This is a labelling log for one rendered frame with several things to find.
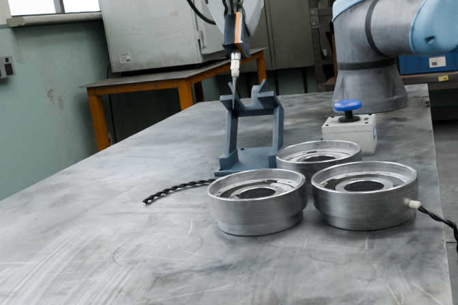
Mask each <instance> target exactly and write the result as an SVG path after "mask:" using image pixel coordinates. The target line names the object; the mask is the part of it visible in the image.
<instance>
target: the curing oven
mask: <svg viewBox="0 0 458 305"><path fill-rule="evenodd" d="M192 2H193V4H194V5H195V6H196V8H197V9H198V10H199V11H200V13H201V14H203V15H204V16H205V17H207V18H208V19H210V20H213V21H215V20H214V19H213V17H212V15H211V12H210V10H209V7H208V5H207V4H206V2H205V0H192ZM100 5H101V9H102V17H103V21H104V28H105V32H106V40H107V44H108V51H109V55H110V62H111V67H112V72H113V73H115V72H121V77H127V76H128V74H127V71H134V70H140V69H153V68H159V67H171V66H177V65H190V64H195V69H202V66H201V63H203V62H206V61H210V60H212V59H216V58H218V57H222V56H225V55H226V58H227V59H230V57H229V55H228V53H227V52H226V51H225V49H224V47H223V46H222V43H224V34H223V33H222V32H221V31H220V30H219V28H218V26H217V25H211V24H209V23H207V22H205V21H203V19H201V18H200V17H199V16H198V15H197V14H196V13H195V11H193V9H192V8H191V7H190V5H189V3H188V2H187V0H100ZM228 14H234V8H233V0H228Z"/></svg>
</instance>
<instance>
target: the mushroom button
mask: <svg viewBox="0 0 458 305"><path fill-rule="evenodd" d="M361 107H362V103H361V102H360V101H359V100H356V99H346V100H341V101H338V102H337V103H335V105H334V110H336V111H344V116H345V118H353V114H352V111H353V110H357V109H359V108H361Z"/></svg>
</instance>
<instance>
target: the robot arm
mask: <svg viewBox="0 0 458 305"><path fill-rule="evenodd" d="M205 2H206V4H207V5H208V7H209V10H210V12H211V15H212V17H213V19H214V20H215V23H216V25H217V26H218V28H219V30H220V31H221V32H222V33H223V34H224V23H225V15H228V0H205ZM263 6H264V0H243V9H244V10H245V22H244V23H245V27H246V29H247V32H248V35H249V36H253V35H254V32H255V30H256V28H257V26H258V22H259V19H260V13H261V9H262V8H263ZM332 22H333V25H334V33H335V47H336V55H337V68H338V76H337V81H336V85H335V90H334V93H333V99H332V105H333V111H334V112H336V113H339V114H344V111H336V110H334V105H335V103H337V102H338V101H341V100H346V99H356V100H359V101H360V102H361V103H362V107H361V108H359V109H357V110H353V111H352V114H376V113H382V112H390V111H393V110H398V109H401V108H404V107H406V106H407V105H408V93H407V91H406V88H405V86H404V84H403V81H402V79H401V76H400V75H399V72H398V69H397V62H396V56H420V57H429V56H432V55H437V54H446V53H447V52H450V51H451V50H453V49H455V48H456V47H457V45H458V0H336V2H334V4H333V19H332Z"/></svg>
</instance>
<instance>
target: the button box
mask: <svg viewBox="0 0 458 305"><path fill-rule="evenodd" d="M322 137H323V140H346V141H351V142H356V143H357V144H359V145H361V149H362V155H374V153H375V149H376V145H377V133H376V116H375V114H364V115H354V116H353V118H345V116H332V117H329V118H328V119H327V121H326V122H325V124H324V125H323V126H322Z"/></svg>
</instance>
